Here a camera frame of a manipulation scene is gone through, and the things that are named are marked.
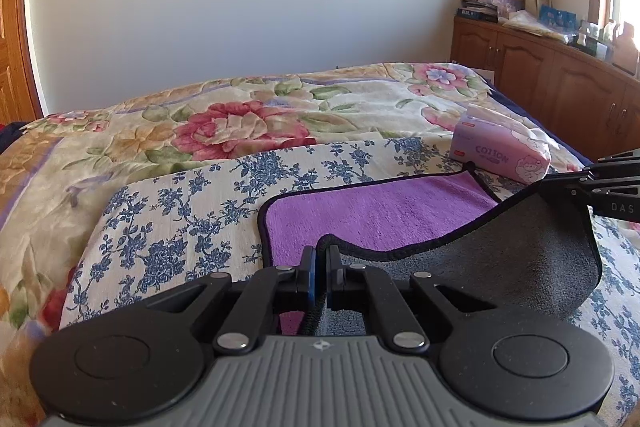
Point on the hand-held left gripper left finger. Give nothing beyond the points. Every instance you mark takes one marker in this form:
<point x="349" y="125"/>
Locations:
<point x="310" y="274"/>

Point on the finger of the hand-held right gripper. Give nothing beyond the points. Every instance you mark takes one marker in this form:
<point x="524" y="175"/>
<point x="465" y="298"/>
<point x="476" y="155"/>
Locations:
<point x="565" y="183"/>
<point x="617" y="158"/>

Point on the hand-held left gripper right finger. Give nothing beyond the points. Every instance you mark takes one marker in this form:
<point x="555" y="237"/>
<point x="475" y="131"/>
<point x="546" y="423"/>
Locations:
<point x="334" y="277"/>

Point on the purple and grey towel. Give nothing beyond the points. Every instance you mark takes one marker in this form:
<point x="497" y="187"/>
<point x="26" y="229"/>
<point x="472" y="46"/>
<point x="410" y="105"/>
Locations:
<point x="380" y="217"/>

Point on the dark blue bed sheet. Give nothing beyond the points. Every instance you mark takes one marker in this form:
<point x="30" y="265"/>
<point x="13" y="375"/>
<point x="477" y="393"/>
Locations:
<point x="530" y="112"/>

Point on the pink tissue pack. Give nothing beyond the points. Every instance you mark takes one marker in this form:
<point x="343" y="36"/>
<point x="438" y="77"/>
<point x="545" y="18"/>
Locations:
<point x="492" y="147"/>

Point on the wooden cabinet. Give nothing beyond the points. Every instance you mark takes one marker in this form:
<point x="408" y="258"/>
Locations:
<point x="550" y="77"/>

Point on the group of bottles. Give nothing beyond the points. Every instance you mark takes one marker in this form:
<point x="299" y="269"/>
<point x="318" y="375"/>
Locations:
<point x="607" y="42"/>

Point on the blue floral white bed cover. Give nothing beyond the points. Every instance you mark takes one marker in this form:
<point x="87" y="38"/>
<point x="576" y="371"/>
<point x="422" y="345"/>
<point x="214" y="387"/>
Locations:
<point x="190" y="217"/>

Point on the blue printed box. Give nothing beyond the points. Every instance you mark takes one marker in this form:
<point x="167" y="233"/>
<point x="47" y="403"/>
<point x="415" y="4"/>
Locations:
<point x="556" y="17"/>

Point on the yellow cloth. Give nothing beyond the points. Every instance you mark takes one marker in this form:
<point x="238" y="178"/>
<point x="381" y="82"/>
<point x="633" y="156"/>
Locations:
<point x="532" y="24"/>

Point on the floral blanket with pink flowers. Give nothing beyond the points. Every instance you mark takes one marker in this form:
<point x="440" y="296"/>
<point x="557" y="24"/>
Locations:
<point x="210" y="122"/>

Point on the stack of dark boxes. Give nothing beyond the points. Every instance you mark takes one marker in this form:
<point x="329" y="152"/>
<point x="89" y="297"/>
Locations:
<point x="477" y="11"/>

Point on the wooden door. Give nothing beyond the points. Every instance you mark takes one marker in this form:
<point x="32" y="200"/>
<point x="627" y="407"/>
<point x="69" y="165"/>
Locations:
<point x="15" y="32"/>

